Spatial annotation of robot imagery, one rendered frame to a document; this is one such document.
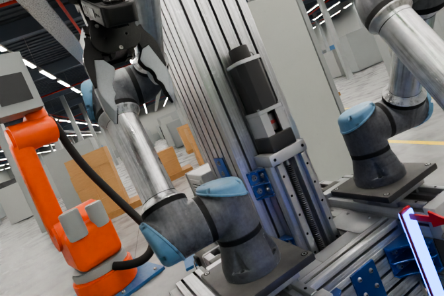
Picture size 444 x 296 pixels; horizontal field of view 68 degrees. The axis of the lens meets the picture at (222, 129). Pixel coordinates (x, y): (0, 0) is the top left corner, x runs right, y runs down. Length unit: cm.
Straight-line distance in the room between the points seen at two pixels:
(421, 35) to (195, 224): 59
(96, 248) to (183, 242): 316
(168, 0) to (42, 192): 325
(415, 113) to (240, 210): 59
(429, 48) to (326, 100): 186
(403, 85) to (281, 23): 155
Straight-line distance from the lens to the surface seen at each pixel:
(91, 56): 50
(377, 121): 105
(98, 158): 801
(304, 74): 246
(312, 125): 241
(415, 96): 107
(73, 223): 374
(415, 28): 75
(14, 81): 398
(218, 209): 77
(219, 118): 96
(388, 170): 107
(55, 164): 1083
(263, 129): 94
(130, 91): 92
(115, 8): 44
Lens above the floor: 144
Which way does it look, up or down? 4 degrees down
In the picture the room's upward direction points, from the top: 23 degrees counter-clockwise
